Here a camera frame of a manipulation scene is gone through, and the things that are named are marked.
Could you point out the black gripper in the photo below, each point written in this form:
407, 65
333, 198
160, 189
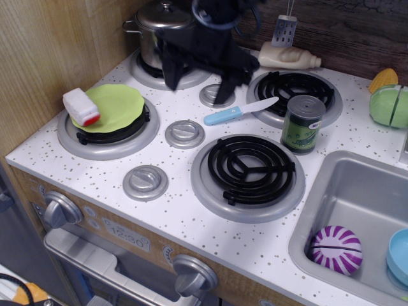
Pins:
206, 49

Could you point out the steel cooking pot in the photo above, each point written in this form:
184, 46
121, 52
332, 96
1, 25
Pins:
148, 42

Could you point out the steel pot lid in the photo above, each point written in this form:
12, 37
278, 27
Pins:
163, 14

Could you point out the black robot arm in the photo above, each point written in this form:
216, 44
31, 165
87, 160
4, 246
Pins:
220, 15

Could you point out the back left black burner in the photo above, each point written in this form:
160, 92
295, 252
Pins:
153, 77

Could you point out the grey stovetop knob upper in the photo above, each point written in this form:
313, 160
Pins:
208, 95

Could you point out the grey stovetop knob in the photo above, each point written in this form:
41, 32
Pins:
184, 134
145, 183
208, 95

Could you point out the grey stovetop knob middle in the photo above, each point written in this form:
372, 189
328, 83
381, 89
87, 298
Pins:
184, 134

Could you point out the green plastic plate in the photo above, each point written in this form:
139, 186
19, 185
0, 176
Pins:
119, 105

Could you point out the cream toy bottle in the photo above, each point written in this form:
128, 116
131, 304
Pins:
287, 57

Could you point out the steel slotted spatula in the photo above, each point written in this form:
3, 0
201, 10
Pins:
285, 28

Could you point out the green toy tin can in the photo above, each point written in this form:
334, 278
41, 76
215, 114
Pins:
302, 124

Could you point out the front right black burner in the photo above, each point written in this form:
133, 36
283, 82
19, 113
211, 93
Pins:
247, 179

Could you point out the front left black burner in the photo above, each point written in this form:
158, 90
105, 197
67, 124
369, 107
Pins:
112, 145

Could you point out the grey stovetop knob front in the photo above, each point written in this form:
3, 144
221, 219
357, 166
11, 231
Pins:
145, 183

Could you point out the white and red toy block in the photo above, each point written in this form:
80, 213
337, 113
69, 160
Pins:
80, 107

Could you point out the yellow toy corn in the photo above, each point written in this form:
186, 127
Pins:
387, 76

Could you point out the green toy cabbage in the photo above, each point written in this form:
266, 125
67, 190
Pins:
388, 106

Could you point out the left oven knob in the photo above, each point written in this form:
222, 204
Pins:
60, 210

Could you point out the oven knob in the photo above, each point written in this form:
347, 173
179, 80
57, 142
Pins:
193, 275
60, 210

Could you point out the right oven knob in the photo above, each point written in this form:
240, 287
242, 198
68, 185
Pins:
193, 275

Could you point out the grey sink basin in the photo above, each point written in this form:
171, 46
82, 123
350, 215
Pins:
370, 199

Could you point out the purple white toy onion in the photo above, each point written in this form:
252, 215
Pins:
338, 249

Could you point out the light blue bowl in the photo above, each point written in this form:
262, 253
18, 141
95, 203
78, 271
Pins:
396, 256

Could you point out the orange toy on floor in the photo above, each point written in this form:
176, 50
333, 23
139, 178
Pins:
37, 293

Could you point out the blue handled toy knife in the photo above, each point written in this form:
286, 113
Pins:
238, 111

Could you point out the grey oven door handle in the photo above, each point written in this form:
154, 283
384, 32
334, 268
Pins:
100, 266

